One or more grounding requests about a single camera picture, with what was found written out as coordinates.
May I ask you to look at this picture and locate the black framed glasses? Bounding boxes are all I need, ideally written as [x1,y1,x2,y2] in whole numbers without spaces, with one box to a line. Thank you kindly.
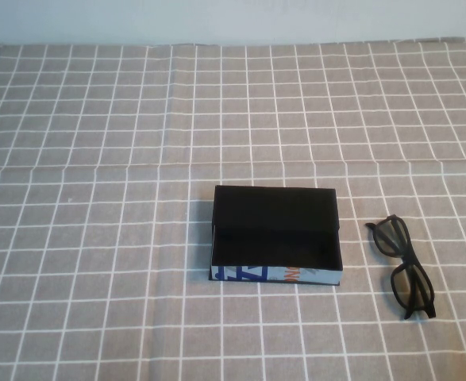
[365,214,438,321]

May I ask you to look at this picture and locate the black printed glasses case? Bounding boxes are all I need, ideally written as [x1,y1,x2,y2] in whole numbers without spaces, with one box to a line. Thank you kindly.
[208,184,343,288]

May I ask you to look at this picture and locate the grey white-checked tablecloth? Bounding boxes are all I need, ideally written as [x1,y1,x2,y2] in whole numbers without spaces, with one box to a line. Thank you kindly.
[0,37,466,381]

